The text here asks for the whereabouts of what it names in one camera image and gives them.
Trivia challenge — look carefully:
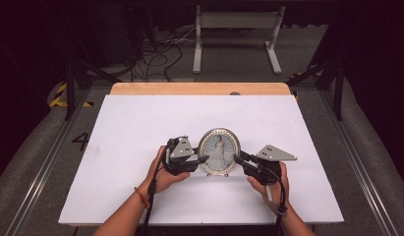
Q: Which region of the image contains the left hand-held gripper black cable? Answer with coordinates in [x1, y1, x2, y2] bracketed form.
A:
[142, 140, 174, 236]

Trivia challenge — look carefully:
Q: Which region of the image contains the person's right hand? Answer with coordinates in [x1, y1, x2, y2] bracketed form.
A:
[247, 161, 291, 215]

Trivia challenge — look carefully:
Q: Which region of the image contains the red bracelet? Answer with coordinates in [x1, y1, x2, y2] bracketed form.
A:
[134, 186, 151, 209]

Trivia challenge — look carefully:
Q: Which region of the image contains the black metal stand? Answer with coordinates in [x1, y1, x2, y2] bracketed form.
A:
[285, 6, 346, 122]
[60, 6, 124, 122]

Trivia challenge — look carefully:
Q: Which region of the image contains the yellow black hazard tape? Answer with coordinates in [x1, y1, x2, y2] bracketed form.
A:
[49, 82, 94, 109]

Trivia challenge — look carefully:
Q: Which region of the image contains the right hand-held gripper black cable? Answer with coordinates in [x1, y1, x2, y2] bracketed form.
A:
[266, 165, 288, 236]

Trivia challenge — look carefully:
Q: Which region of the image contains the tangle of black cables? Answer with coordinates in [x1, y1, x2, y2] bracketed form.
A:
[130, 28, 198, 83]

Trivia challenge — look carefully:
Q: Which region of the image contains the white metal stand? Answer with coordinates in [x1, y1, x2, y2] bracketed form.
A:
[193, 4, 287, 76]

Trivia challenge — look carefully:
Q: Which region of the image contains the hand-held gripper black cable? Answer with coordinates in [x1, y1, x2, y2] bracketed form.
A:
[266, 165, 288, 236]
[142, 140, 174, 236]

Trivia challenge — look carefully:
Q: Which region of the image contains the white board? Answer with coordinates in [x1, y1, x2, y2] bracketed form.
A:
[57, 93, 345, 227]

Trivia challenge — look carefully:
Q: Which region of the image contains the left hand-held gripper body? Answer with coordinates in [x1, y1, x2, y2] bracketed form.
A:
[163, 136, 202, 176]

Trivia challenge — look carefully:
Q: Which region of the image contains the aluminium floor rail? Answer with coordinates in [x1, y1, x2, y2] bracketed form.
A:
[316, 88, 402, 236]
[4, 88, 90, 236]

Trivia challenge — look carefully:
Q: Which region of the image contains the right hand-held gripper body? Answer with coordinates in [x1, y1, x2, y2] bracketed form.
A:
[243, 144, 298, 186]

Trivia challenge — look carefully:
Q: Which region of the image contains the oval silver photo frame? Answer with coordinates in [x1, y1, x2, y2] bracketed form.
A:
[198, 127, 242, 178]

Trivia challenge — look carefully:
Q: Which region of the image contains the person's left hand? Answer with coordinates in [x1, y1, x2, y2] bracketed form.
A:
[144, 146, 192, 195]

